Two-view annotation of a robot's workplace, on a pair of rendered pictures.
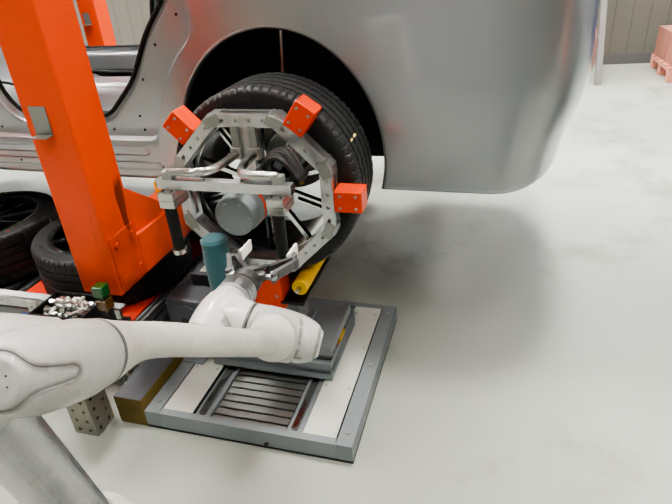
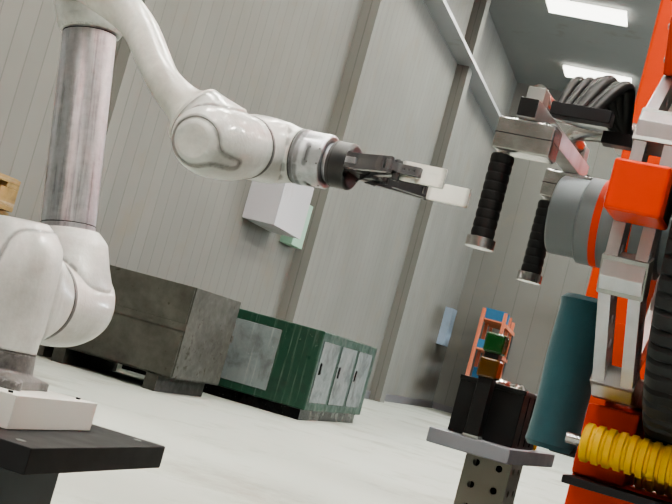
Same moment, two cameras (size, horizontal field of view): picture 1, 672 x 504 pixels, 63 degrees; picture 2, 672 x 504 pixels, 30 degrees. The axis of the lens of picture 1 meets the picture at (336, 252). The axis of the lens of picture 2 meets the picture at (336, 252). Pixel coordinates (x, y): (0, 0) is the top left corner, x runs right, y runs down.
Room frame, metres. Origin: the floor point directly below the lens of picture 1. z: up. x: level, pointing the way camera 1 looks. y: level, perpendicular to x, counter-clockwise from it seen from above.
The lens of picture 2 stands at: (1.37, -1.72, 0.54)
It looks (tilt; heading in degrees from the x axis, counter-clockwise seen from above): 4 degrees up; 95
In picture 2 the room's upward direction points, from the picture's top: 15 degrees clockwise
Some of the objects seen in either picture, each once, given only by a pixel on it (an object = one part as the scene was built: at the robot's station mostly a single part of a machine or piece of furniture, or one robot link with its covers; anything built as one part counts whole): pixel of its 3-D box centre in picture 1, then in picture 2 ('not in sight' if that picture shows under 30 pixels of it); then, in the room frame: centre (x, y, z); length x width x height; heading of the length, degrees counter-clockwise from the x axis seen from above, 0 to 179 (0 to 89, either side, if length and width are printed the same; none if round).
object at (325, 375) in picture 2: not in sight; (254, 357); (0.03, 8.22, 0.33); 1.75 x 1.54 x 0.67; 79
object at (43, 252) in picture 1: (116, 248); not in sight; (2.26, 1.01, 0.39); 0.66 x 0.66 x 0.24
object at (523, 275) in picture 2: (175, 229); (539, 239); (1.51, 0.48, 0.83); 0.04 x 0.04 x 0.16
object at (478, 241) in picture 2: (280, 237); (491, 198); (1.40, 0.15, 0.83); 0.04 x 0.04 x 0.16
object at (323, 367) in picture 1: (286, 335); not in sight; (1.85, 0.23, 0.13); 0.50 x 0.36 x 0.10; 72
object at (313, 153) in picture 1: (256, 193); (664, 236); (1.68, 0.24, 0.85); 0.54 x 0.07 x 0.54; 72
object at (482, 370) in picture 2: (104, 303); (489, 368); (1.49, 0.75, 0.59); 0.04 x 0.04 x 0.04; 72
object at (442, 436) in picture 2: not in sight; (494, 447); (1.55, 0.94, 0.44); 0.43 x 0.17 x 0.03; 72
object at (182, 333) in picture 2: not in sight; (142, 328); (-0.54, 6.58, 0.35); 1.03 x 0.84 x 0.70; 169
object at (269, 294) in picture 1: (274, 282); (631, 472); (1.71, 0.23, 0.48); 0.16 x 0.12 x 0.17; 162
